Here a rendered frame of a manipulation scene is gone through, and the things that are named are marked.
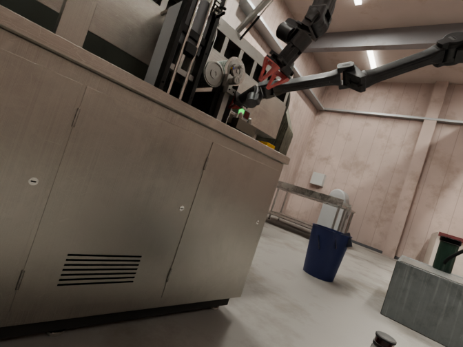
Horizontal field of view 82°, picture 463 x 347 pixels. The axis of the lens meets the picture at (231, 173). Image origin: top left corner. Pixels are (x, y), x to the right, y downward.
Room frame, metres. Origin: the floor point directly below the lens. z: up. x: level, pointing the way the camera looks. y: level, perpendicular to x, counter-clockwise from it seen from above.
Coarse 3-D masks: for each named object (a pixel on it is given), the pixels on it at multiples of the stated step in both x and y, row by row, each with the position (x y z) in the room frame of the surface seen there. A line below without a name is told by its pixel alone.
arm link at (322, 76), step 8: (344, 64) 1.15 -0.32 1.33; (352, 64) 1.13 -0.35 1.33; (328, 72) 1.20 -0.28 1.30; (336, 72) 1.17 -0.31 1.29; (296, 80) 1.25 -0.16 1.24; (304, 80) 1.23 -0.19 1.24; (312, 80) 1.21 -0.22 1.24; (320, 80) 1.20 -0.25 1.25; (328, 80) 1.19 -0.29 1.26; (336, 80) 1.18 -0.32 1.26; (264, 88) 1.31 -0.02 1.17; (272, 88) 1.32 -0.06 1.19; (280, 88) 1.28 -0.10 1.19; (288, 88) 1.27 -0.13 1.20; (296, 88) 1.26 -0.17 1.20; (304, 88) 1.25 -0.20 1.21; (344, 88) 1.21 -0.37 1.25; (264, 96) 1.36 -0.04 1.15; (272, 96) 1.33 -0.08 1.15
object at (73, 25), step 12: (72, 0) 0.94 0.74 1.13; (84, 0) 0.97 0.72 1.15; (60, 12) 0.98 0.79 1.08; (72, 12) 0.95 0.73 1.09; (84, 12) 0.97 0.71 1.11; (60, 24) 0.94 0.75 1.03; (72, 24) 0.96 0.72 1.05; (84, 24) 0.98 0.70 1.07; (72, 36) 0.97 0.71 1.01; (84, 36) 0.99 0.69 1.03
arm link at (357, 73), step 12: (444, 36) 1.04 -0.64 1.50; (456, 36) 1.01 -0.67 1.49; (432, 48) 1.05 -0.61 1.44; (444, 48) 1.02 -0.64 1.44; (456, 48) 1.01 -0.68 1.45; (408, 60) 1.06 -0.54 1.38; (420, 60) 1.05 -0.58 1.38; (432, 60) 1.05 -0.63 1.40; (348, 72) 1.13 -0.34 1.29; (360, 72) 1.10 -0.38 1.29; (372, 72) 1.09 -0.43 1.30; (384, 72) 1.08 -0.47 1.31; (396, 72) 1.08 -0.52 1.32; (348, 84) 1.17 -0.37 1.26; (360, 84) 1.11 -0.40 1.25; (372, 84) 1.11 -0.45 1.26
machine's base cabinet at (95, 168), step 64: (0, 64) 0.62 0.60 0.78; (64, 64) 0.71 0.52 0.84; (0, 128) 0.65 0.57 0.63; (64, 128) 0.74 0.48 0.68; (128, 128) 0.85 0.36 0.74; (192, 128) 1.01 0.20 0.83; (0, 192) 0.68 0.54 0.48; (64, 192) 0.77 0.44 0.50; (128, 192) 0.90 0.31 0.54; (192, 192) 1.08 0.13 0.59; (256, 192) 1.34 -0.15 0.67; (0, 256) 0.71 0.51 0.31; (64, 256) 0.81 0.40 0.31; (128, 256) 0.95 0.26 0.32; (192, 256) 1.15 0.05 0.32; (0, 320) 0.74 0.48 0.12; (64, 320) 0.90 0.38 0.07
